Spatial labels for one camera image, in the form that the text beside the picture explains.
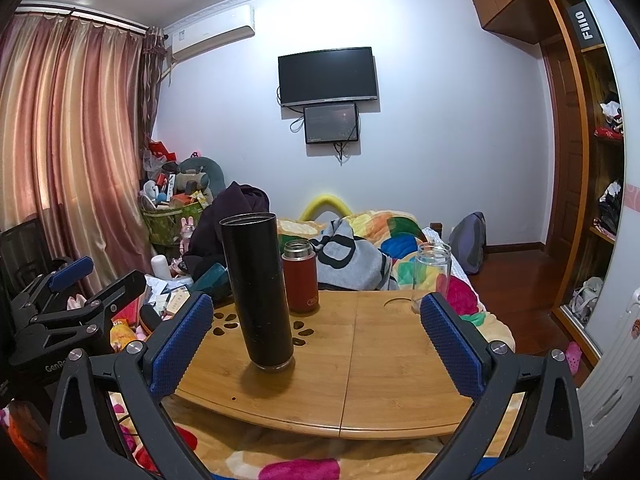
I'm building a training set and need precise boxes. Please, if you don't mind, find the wooden folding bed table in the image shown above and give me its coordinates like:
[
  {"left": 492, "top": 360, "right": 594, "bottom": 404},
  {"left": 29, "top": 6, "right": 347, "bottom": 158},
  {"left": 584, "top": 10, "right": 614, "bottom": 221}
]
[{"left": 160, "top": 287, "right": 527, "bottom": 441}]

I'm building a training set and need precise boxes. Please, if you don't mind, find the teal plastic container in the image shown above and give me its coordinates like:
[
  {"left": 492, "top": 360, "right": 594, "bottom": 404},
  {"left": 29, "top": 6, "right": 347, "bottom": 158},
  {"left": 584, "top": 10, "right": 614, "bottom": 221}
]
[{"left": 191, "top": 262, "right": 231, "bottom": 299}]

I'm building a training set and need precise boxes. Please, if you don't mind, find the grey backpack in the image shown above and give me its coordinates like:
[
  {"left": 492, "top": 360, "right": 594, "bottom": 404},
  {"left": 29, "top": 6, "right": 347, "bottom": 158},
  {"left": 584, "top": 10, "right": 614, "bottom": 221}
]
[{"left": 448, "top": 211, "right": 487, "bottom": 275}]

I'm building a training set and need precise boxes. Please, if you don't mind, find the white handbag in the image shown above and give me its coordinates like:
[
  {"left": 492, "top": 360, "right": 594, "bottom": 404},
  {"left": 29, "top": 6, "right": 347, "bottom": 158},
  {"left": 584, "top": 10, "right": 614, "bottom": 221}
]
[{"left": 570, "top": 276, "right": 606, "bottom": 317}]

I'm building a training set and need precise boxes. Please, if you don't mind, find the tall black cup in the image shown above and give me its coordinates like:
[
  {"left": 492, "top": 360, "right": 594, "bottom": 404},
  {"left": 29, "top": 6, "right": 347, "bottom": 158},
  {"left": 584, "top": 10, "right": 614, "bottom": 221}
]
[{"left": 219, "top": 212, "right": 295, "bottom": 373}]

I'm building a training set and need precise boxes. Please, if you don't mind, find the colourful floral blanket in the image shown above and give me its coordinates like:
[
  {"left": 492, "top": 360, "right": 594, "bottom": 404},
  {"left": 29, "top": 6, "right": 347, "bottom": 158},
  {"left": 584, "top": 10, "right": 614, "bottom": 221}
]
[{"left": 0, "top": 210, "right": 527, "bottom": 480}]

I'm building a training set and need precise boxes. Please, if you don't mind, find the red gift bag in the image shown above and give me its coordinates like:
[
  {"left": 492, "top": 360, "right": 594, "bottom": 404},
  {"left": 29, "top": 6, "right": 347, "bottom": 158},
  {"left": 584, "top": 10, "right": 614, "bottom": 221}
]
[{"left": 148, "top": 141, "right": 177, "bottom": 164}]

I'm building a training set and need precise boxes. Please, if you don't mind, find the clear glass cup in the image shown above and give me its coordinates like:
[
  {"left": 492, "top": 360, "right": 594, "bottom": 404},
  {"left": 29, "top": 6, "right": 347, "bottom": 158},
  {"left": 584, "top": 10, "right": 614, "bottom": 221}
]
[{"left": 411, "top": 241, "right": 452, "bottom": 315}]

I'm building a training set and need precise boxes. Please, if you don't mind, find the white air conditioner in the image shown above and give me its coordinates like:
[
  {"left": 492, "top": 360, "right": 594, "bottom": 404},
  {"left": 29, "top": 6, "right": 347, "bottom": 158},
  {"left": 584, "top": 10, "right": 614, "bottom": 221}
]
[{"left": 162, "top": 5, "right": 256, "bottom": 64}]

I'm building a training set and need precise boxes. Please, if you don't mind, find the grey printed blanket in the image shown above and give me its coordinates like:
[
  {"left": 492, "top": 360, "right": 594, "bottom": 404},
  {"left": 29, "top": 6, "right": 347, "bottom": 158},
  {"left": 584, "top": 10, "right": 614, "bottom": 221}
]
[{"left": 307, "top": 217, "right": 401, "bottom": 293}]

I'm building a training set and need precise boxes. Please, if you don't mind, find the brown patterned curtain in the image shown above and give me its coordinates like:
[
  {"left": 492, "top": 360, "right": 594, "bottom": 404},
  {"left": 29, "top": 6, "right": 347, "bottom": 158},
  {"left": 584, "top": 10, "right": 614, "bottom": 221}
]
[{"left": 140, "top": 27, "right": 169, "bottom": 181}]

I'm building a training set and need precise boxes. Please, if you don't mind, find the red thermos cup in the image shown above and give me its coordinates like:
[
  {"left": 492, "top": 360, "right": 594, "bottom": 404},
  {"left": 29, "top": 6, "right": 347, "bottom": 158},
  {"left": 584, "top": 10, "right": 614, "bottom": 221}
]
[{"left": 281, "top": 239, "right": 321, "bottom": 314}]

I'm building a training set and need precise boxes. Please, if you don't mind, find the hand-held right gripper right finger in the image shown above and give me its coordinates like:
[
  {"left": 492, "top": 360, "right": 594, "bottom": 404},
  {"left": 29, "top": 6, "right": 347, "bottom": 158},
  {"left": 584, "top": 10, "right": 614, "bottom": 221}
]
[{"left": 419, "top": 292, "right": 586, "bottom": 480}]

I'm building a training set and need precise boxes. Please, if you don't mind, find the small black wall monitor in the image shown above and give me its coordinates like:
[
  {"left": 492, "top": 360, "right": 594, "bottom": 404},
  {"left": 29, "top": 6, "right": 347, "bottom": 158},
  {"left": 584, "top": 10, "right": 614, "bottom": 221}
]
[{"left": 303, "top": 102, "right": 361, "bottom": 145}]

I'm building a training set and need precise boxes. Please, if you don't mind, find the brown wooden door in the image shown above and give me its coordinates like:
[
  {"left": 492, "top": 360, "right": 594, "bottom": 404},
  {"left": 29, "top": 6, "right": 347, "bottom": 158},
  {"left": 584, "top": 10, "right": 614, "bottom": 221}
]
[{"left": 541, "top": 35, "right": 586, "bottom": 311}]

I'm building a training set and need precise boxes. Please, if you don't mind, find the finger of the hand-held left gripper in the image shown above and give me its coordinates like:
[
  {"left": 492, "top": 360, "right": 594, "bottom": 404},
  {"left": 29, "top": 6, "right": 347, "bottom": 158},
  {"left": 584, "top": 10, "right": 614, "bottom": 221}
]
[
  {"left": 15, "top": 270, "right": 149, "bottom": 356},
  {"left": 9, "top": 256, "right": 96, "bottom": 322}
]

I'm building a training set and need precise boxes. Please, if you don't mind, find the yellow foam tube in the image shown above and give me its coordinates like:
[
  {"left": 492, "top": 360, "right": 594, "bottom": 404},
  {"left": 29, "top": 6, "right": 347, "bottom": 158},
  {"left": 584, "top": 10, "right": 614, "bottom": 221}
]
[{"left": 300, "top": 196, "right": 357, "bottom": 223}]

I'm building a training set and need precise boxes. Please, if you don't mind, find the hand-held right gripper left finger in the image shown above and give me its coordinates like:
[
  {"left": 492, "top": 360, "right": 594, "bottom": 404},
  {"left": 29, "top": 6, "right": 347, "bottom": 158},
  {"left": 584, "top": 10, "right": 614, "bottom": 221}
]
[{"left": 47, "top": 292, "right": 216, "bottom": 480}]

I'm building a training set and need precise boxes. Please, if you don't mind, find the pink slipper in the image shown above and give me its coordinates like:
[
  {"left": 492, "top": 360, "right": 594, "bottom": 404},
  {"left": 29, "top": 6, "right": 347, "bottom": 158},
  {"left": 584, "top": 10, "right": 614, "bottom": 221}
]
[{"left": 562, "top": 342, "right": 584, "bottom": 374}]

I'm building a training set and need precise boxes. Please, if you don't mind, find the black wall television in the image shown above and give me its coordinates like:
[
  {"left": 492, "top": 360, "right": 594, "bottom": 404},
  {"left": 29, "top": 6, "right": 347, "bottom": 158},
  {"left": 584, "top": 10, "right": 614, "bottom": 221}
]
[{"left": 277, "top": 46, "right": 379, "bottom": 108}]

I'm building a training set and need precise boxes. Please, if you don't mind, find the black printed box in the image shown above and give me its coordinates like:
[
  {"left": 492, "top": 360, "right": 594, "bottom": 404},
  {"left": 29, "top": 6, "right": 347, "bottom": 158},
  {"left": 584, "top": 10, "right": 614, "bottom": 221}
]
[{"left": 567, "top": 2, "right": 604, "bottom": 54}]

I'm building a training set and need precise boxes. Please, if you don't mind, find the grey green plush toy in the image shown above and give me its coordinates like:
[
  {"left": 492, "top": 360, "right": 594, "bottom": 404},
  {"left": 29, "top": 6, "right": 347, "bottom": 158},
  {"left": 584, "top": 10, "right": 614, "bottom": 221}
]
[{"left": 176, "top": 156, "right": 227, "bottom": 197}]

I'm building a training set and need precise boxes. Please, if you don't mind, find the pink satin curtain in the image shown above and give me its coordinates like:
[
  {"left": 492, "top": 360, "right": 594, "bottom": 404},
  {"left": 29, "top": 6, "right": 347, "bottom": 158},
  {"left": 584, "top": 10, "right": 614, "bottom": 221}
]
[{"left": 0, "top": 10, "right": 151, "bottom": 293}]

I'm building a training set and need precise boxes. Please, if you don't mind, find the pink rabbit toy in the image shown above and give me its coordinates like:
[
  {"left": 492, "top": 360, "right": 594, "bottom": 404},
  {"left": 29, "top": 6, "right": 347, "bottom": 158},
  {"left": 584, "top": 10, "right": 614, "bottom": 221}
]
[{"left": 178, "top": 216, "right": 197, "bottom": 255}]

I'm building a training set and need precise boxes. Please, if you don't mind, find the green storage basket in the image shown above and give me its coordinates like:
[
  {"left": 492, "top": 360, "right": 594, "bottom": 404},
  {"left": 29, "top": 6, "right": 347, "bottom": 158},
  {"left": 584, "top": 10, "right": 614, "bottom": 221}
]
[{"left": 142, "top": 200, "right": 212, "bottom": 250}]

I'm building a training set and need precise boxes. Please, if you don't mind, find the black mesh chair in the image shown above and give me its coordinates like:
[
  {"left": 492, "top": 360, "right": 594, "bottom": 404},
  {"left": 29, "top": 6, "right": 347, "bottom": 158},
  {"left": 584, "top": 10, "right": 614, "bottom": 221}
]
[{"left": 0, "top": 220, "right": 57, "bottom": 303}]

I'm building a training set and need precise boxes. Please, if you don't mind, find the dark purple garment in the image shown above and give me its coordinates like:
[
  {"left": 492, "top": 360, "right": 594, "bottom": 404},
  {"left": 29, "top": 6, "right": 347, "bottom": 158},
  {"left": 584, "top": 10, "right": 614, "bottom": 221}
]
[{"left": 182, "top": 181, "right": 273, "bottom": 282}]

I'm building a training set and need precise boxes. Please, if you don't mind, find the yellow snack packet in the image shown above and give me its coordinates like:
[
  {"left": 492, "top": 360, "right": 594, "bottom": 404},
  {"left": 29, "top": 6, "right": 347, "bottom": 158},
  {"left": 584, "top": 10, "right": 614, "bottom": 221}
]
[{"left": 111, "top": 317, "right": 134, "bottom": 352}]

